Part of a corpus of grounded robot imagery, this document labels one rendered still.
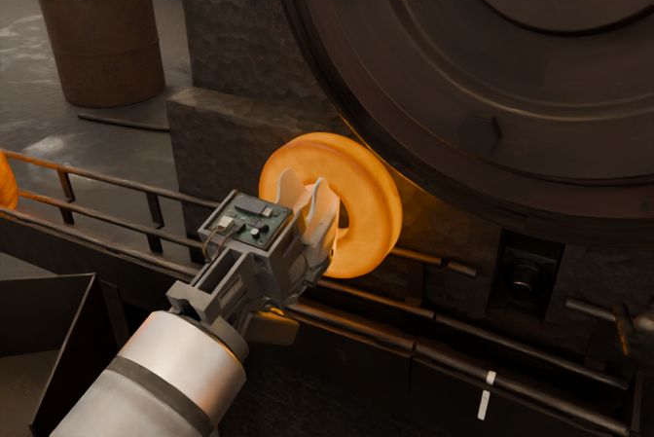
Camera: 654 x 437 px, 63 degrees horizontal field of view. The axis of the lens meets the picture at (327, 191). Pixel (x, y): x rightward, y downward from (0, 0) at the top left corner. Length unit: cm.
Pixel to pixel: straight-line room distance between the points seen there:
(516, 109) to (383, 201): 22
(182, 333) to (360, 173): 22
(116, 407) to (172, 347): 5
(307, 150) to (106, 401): 28
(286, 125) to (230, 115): 8
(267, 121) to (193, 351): 33
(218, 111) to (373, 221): 27
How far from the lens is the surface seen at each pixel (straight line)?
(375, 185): 50
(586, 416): 56
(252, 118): 66
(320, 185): 49
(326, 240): 50
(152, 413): 39
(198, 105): 71
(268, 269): 43
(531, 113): 32
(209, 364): 40
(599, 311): 59
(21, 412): 74
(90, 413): 40
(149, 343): 41
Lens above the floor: 112
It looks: 31 degrees down
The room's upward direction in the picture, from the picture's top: straight up
